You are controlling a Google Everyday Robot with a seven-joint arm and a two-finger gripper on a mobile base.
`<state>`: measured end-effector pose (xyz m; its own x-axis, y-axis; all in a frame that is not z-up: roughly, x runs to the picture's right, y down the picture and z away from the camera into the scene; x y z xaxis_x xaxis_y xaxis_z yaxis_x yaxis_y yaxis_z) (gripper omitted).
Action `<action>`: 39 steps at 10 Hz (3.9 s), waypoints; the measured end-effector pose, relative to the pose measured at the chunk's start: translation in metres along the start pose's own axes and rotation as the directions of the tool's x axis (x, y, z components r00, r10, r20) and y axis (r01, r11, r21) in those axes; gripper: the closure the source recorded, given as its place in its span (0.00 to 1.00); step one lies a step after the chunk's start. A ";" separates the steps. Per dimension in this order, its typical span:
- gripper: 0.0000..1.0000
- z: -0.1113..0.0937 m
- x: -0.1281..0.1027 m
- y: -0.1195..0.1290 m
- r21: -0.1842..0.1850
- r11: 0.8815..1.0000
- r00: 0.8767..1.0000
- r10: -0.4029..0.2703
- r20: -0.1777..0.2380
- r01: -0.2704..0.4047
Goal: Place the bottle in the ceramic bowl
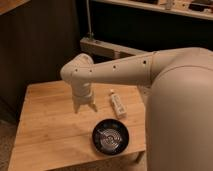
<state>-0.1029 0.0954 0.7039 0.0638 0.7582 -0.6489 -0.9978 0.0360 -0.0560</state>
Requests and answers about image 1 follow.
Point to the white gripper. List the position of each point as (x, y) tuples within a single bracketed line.
[(83, 95)]

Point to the white plastic bottle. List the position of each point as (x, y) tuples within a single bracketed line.
[(117, 105)]

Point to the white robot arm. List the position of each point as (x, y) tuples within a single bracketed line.
[(179, 108)]

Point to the black ceramic bowl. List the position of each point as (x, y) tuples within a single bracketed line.
[(110, 137)]

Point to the wooden table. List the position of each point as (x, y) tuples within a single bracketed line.
[(51, 135)]

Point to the grey metal beam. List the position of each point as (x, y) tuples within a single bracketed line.
[(106, 49)]

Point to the dark wooden cabinet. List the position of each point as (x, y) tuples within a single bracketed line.
[(36, 40)]

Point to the metal pole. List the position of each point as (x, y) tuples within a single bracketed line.
[(90, 31)]

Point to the wooden shelf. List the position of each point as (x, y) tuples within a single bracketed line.
[(187, 8)]

